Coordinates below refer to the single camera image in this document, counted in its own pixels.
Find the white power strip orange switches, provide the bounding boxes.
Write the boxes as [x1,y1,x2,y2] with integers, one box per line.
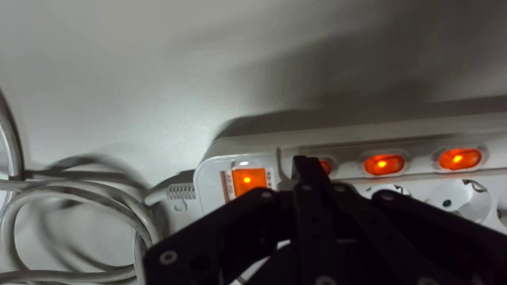
[194,97,507,231]

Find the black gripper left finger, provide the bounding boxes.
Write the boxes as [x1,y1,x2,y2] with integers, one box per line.
[143,189,295,285]

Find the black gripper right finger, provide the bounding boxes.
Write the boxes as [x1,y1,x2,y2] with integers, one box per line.
[294,155,507,285]

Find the white power strip cable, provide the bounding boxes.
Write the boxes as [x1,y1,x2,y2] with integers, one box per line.
[0,91,199,285]

